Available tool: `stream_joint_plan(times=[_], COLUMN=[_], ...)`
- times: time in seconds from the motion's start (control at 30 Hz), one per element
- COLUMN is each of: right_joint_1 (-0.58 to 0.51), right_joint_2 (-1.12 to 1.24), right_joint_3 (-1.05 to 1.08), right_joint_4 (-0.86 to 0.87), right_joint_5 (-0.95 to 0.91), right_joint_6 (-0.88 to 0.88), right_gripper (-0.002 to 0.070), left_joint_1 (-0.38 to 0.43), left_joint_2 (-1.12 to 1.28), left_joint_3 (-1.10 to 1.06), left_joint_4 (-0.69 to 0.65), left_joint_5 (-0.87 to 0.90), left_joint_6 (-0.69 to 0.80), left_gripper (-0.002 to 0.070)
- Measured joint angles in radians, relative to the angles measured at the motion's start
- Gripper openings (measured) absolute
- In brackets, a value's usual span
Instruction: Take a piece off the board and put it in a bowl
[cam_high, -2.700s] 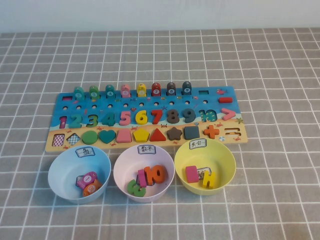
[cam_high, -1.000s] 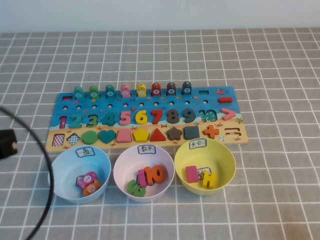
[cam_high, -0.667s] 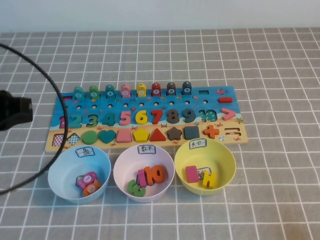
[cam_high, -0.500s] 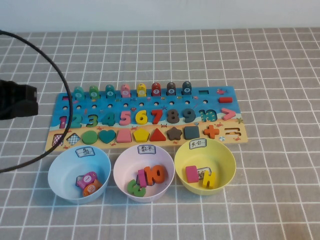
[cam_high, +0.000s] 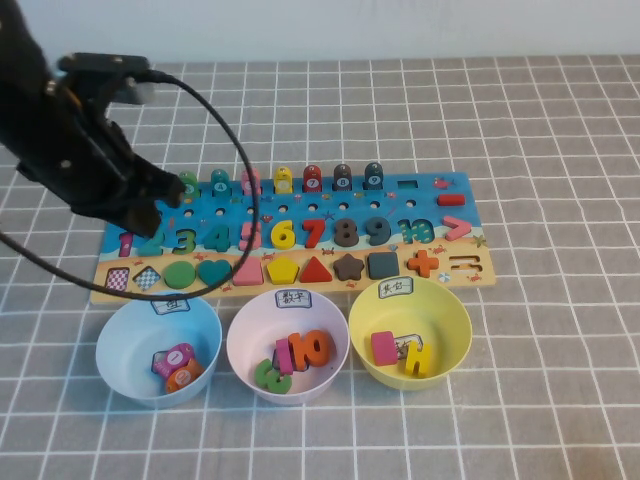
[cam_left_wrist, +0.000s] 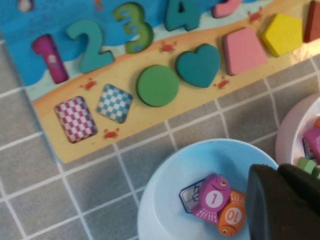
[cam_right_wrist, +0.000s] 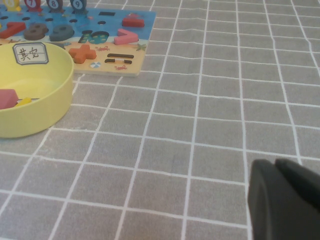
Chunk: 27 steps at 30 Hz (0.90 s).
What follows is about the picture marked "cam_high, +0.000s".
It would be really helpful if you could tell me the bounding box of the black camera cable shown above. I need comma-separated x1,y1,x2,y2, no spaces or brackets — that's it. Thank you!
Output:
0,69,262,301

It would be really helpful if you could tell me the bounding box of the yellow fish piece number 6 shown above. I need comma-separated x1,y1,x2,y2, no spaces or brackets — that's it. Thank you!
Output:
272,165,295,196

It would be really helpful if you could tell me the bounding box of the red wooden triangle piece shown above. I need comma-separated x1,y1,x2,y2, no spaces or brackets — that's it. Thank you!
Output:
298,255,334,284

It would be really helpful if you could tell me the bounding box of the red fish piece number 7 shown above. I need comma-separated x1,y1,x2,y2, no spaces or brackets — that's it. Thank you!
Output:
302,164,325,195

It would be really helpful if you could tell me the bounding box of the magenta wooden number 1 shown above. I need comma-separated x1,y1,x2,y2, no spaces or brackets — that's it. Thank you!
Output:
274,337,294,375

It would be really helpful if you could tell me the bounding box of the wooden number shape puzzle board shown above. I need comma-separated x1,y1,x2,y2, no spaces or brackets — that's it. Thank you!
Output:
89,171,499,305

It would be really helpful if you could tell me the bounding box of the pink wooden greater-than sign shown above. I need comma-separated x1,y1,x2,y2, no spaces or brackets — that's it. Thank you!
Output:
442,216,473,241

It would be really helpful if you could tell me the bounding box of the magenta fish piece number 1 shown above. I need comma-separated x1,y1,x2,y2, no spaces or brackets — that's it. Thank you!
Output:
152,342,195,375

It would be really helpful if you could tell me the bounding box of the white paper label 鱼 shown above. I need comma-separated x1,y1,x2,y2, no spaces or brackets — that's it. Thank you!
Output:
151,294,194,316

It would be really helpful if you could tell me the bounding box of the orange fish piece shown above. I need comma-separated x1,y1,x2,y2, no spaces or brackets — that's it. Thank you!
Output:
164,360,205,395

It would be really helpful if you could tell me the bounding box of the teal wooden number 4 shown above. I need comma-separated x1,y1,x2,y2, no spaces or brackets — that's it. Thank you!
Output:
202,224,232,253

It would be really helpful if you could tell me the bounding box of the yellow wooden equals sign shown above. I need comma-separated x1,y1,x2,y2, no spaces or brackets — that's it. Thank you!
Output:
398,340,432,379

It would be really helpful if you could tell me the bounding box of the orange wooden plus sign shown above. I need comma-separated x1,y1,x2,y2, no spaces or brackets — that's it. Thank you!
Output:
406,249,440,278

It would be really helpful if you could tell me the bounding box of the pink wooden rectangle piece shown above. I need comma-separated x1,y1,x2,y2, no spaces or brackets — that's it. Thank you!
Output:
370,330,399,367

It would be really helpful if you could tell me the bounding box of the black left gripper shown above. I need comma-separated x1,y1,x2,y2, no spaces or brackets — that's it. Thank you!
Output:
14,74,185,239

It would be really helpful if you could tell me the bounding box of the grey grid tablecloth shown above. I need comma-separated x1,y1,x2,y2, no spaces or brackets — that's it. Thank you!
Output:
0,53,640,480

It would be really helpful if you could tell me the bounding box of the pink fish piece number 5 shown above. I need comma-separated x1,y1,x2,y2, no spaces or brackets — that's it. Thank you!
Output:
240,167,263,196

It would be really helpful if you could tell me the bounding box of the pink wooden trapezoid piece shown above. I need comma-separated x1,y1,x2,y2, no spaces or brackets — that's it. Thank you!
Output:
232,258,265,286

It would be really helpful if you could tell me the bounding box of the yellow plastic bowl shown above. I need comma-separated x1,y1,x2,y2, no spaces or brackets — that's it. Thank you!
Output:
348,277,473,392

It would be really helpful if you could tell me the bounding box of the brown fish piece number 8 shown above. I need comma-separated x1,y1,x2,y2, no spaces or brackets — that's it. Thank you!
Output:
332,163,354,194

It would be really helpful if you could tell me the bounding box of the yellow wooden number 6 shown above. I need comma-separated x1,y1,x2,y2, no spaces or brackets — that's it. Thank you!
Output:
269,219,300,251

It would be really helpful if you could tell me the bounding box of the teal fish piece number 4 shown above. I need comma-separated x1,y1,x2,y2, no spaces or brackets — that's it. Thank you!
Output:
209,168,232,197

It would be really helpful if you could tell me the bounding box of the light blue plastic bowl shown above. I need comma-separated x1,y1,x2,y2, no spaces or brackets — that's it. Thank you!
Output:
94,291,224,410

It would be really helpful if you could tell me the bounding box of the orange wooden number 10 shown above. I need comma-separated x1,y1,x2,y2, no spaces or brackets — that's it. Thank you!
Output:
287,328,335,370

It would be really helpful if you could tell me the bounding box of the light pink plastic bowl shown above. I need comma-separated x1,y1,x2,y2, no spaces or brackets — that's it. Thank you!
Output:
226,287,350,406

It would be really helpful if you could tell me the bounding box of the brown wooden number 8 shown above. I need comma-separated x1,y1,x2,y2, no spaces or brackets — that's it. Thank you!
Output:
332,217,360,247

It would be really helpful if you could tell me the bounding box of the yellow wooden pentagon piece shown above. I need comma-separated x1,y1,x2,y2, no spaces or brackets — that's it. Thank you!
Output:
265,257,300,285

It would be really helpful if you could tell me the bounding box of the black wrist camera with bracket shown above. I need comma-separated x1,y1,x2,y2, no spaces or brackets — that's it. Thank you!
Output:
57,52,154,106

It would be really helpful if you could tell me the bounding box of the navy fish piece number 9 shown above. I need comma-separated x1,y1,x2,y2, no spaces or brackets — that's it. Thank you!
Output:
363,161,385,192

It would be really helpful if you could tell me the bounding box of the white paper label 数字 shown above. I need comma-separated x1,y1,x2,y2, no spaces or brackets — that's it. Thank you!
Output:
275,288,313,309

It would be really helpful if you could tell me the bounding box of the white paper label 其它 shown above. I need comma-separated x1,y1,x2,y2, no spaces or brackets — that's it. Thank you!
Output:
379,277,415,297

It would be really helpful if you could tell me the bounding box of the teal wooden number 2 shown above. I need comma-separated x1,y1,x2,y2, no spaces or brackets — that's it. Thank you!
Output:
134,227,169,256

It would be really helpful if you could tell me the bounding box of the green wooden number 3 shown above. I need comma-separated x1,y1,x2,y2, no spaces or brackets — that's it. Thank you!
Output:
253,358,294,395

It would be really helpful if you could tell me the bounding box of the navy wooden number 9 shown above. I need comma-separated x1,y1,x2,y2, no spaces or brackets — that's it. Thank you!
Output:
363,215,392,246

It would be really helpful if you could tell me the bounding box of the teal wooden heart piece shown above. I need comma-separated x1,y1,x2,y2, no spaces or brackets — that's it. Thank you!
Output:
197,258,234,290

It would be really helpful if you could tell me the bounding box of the green fish piece number 3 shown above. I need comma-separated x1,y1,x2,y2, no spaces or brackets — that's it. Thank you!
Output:
177,169,199,197

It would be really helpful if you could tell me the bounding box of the green wooden circle piece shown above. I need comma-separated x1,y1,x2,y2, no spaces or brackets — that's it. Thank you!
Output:
163,259,197,290

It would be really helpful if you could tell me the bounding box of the red wooden number 7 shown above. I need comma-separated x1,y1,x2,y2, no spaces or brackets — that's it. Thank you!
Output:
301,218,327,250

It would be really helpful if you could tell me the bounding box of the pink wooden number 5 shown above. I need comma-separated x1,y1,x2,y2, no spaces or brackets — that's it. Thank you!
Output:
238,221,264,252

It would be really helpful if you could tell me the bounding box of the dark grey wooden square piece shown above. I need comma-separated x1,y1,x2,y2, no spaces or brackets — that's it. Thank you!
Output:
367,251,400,280

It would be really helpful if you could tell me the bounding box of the brown wooden star piece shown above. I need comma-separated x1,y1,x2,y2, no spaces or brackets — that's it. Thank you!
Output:
332,252,365,282

